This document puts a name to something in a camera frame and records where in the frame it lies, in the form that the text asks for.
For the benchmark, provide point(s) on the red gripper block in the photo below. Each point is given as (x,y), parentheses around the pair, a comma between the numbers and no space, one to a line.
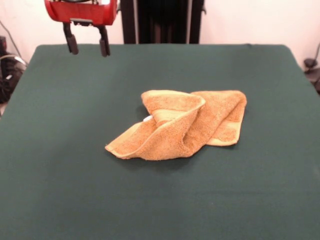
(80,12)

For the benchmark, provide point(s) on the tan terry towel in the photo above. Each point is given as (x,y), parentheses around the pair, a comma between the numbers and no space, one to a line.
(175,130)

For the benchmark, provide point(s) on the small black box red light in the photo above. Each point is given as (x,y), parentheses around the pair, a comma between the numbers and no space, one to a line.
(2,45)

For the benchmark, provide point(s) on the dark green tablecloth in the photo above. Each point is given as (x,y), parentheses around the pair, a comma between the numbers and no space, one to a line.
(75,187)

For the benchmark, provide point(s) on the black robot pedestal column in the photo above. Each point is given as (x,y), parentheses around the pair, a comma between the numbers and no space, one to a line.
(162,22)

